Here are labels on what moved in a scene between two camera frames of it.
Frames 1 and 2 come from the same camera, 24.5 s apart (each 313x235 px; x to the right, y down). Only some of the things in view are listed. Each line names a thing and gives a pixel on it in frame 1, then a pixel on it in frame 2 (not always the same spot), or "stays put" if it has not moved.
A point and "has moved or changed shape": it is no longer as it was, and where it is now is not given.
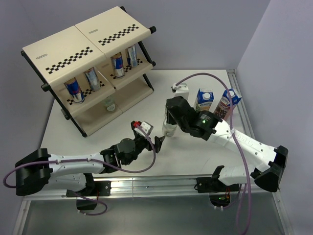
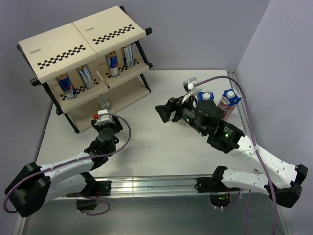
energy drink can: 92,78 to 86,76
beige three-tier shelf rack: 96,69 stays put
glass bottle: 109,104 to 103,101
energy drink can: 131,54 has moved or changed shape
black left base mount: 100,188 stays put
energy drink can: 118,63 to 112,59
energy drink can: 74,90 to 67,86
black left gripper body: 140,144 to 116,127
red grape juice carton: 223,108 stays put
